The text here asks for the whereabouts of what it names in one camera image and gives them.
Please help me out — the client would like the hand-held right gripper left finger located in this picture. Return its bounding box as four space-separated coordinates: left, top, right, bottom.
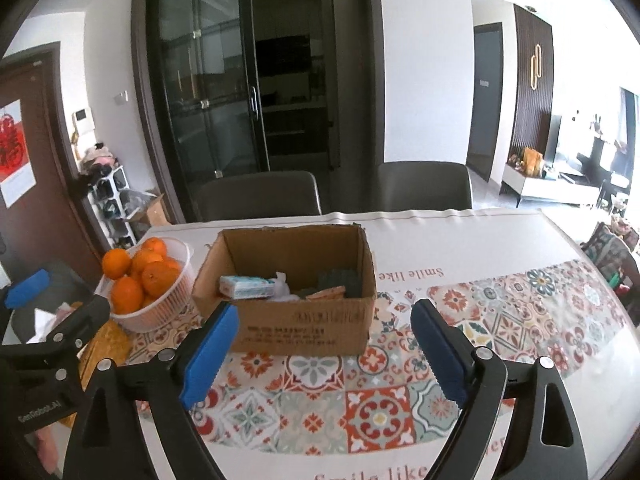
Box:
61 301 241 480

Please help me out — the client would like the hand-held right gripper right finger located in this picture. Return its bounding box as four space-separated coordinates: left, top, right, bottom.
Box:
410 298 590 480

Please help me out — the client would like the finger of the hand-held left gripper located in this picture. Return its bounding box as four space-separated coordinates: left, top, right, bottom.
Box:
0 269 52 312
0 295 112 376

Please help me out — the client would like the light blue tissue pack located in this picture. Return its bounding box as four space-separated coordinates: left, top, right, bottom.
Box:
219 275 277 301

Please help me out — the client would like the brown cardboard box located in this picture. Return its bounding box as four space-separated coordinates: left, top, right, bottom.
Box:
192 224 378 357

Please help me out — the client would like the yellow woven mat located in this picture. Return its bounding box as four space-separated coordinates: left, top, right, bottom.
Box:
80 320 133 376

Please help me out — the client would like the white plastic basket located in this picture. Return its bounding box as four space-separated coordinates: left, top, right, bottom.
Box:
95 237 196 333

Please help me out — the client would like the brown entrance door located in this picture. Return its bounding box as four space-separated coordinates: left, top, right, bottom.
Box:
0 42 103 281

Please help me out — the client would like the pile of oranges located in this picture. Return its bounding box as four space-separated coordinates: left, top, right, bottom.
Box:
102 237 182 316

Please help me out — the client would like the white plastic wrapper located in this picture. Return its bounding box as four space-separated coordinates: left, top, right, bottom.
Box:
272 271 301 303

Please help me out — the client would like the white shoe rack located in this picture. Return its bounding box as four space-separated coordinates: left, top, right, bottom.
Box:
87 165 138 247

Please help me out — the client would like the dark grey cloth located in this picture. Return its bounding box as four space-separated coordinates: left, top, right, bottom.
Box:
317 266 362 299

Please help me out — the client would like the patterned tablecloth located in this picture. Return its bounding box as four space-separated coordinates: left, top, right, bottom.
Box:
82 207 640 480

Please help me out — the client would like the red and white door poster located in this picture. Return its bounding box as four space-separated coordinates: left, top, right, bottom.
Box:
0 99 37 208

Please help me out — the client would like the open cardboard box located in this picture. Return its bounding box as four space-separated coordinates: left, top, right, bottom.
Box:
125 192 172 227

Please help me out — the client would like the pile of bags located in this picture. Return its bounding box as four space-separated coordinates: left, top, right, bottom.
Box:
75 144 120 197

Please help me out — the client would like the grey dining chair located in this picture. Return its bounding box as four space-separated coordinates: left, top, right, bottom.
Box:
195 171 322 222
376 161 473 210

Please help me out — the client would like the patterned chair cushion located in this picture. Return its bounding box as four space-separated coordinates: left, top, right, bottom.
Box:
580 220 640 306

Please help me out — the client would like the white television cabinet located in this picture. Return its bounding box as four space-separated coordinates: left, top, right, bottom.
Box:
501 164 604 208

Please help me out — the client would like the yellow gift box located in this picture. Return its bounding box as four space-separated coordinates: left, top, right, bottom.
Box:
522 147 544 176

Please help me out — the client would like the black television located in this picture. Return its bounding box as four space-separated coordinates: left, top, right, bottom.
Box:
545 114 564 169

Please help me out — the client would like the dark interior door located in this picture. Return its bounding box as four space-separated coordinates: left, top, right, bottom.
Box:
467 22 503 181

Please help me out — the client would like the dark glass sliding door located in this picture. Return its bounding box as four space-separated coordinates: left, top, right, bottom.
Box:
131 0 386 223

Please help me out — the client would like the gold wall ornament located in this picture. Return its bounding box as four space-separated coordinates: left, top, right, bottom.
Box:
530 45 544 92

